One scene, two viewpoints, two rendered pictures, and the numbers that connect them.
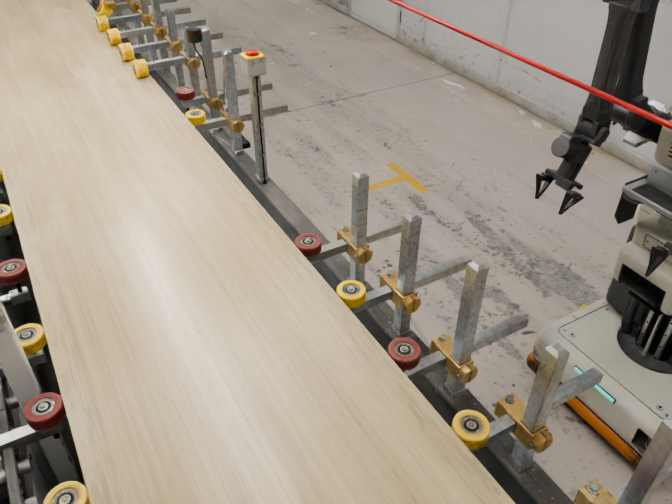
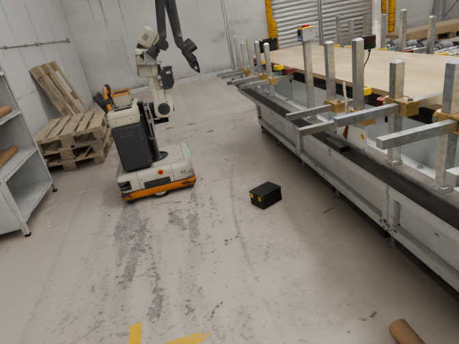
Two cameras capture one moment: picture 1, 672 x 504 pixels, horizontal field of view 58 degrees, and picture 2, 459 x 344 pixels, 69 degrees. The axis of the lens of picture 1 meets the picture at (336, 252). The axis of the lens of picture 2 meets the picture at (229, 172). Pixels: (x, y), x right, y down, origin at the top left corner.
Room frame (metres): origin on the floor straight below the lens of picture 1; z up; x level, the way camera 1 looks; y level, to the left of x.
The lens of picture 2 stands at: (4.13, 0.53, 1.34)
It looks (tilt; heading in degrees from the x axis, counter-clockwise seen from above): 24 degrees down; 202
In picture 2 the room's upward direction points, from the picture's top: 11 degrees counter-clockwise
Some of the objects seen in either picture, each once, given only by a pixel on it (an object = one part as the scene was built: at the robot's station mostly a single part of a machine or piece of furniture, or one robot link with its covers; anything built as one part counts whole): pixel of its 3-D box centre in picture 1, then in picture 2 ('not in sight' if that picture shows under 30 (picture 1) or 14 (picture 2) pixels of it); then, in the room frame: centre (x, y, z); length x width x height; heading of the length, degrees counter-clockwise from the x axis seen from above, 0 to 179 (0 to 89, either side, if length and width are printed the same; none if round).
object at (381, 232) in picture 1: (363, 239); (266, 82); (1.54, -0.09, 0.84); 0.43 x 0.03 x 0.04; 120
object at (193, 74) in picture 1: (194, 78); (395, 124); (2.78, 0.68, 0.87); 0.04 x 0.04 x 0.48; 30
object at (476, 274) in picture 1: (464, 337); (251, 65); (1.05, -0.32, 0.90); 0.04 x 0.04 x 0.48; 30
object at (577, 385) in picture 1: (532, 410); (242, 73); (0.89, -0.46, 0.83); 0.43 x 0.03 x 0.04; 120
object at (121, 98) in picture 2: not in sight; (122, 97); (1.68, -1.33, 0.87); 0.23 x 0.15 x 0.11; 30
